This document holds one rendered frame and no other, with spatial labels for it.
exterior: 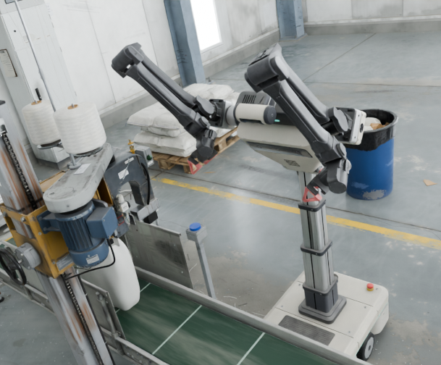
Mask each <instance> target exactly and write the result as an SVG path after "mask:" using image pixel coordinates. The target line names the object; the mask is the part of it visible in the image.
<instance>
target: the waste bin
mask: <svg viewBox="0 0 441 365"><path fill-rule="evenodd" d="M359 110H360V111H363V112H365V113H366V118H367V117H370V118H376V119H378V120H379V121H380V122H381V124H382V125H385V124H386V122H388V123H390V124H389V125H387V126H385V127H382V128H379V129H376V130H365V131H364V132H363V135H362V139H361V143H360V144H359V145H354V144H347V143H343V145H344V147H345V151H346V158H347V160H348V161H349V162H350V164H351V169H350V170H349V174H348V182H347V190H346V193H347V194H348V195H349V196H351V197H353V198H357V199H360V200H366V201H370V200H377V199H381V198H384V197H386V196H388V195H390V194H391V192H392V189H393V167H394V138H395V132H396V124H397V123H398V116H397V115H396V114H395V113H394V112H391V111H389V110H386V109H359Z"/></svg>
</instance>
